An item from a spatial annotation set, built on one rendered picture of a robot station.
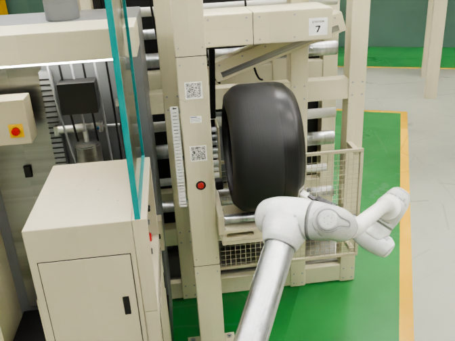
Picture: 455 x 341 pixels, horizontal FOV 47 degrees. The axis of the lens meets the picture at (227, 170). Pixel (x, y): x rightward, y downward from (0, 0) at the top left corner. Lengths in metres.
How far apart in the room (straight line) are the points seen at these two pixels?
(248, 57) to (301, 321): 1.58
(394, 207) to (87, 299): 1.21
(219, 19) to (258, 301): 1.35
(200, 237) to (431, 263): 1.88
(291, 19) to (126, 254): 1.35
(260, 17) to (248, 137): 0.62
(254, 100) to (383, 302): 1.72
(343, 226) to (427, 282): 2.06
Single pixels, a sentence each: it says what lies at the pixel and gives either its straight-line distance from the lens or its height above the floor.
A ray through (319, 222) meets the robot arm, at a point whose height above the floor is 1.28.
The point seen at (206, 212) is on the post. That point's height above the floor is 0.92.
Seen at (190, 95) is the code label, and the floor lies 1.49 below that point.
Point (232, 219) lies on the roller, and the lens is 2.41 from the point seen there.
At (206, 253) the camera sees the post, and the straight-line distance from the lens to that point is 2.58.
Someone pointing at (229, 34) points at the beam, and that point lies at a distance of 2.47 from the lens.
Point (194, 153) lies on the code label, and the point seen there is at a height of 1.22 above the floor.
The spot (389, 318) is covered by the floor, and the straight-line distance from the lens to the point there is 3.33.
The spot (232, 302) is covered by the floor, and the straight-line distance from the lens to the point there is 3.38.
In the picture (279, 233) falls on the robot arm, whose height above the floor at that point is 1.22.
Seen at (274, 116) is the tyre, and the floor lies 1.41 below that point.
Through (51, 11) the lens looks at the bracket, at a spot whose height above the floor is 1.84.
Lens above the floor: 2.08
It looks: 24 degrees down
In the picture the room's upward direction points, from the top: 3 degrees counter-clockwise
